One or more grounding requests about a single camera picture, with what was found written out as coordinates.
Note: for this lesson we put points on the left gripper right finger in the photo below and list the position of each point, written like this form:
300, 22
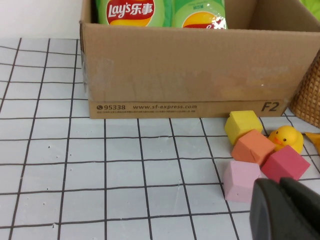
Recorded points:
307, 210

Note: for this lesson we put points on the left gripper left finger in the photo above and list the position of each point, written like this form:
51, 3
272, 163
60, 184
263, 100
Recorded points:
267, 212

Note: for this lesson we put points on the yellow snack packet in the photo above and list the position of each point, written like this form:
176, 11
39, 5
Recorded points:
313, 140

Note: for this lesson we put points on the green Lay's chips bag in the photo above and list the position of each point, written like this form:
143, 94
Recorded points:
200, 15
130, 11

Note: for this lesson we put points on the pink foam cube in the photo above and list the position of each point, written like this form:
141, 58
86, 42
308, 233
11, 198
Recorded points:
240, 180

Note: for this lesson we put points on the red foam cube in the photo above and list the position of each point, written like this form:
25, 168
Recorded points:
285, 162

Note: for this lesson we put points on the orange foam cube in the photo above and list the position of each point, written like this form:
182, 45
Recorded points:
252, 147

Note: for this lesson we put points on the yellow rubber duck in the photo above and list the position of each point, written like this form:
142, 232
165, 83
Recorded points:
287, 136

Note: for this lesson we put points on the yellow foam cube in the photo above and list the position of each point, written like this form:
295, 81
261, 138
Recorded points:
242, 123

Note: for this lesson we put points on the woven rattan basket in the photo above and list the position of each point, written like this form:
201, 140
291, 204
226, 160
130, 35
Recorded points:
308, 100

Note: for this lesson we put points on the brown cardboard box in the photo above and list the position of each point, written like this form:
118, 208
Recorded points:
187, 70

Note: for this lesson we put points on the green fabric basket liner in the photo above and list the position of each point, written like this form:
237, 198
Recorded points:
312, 7

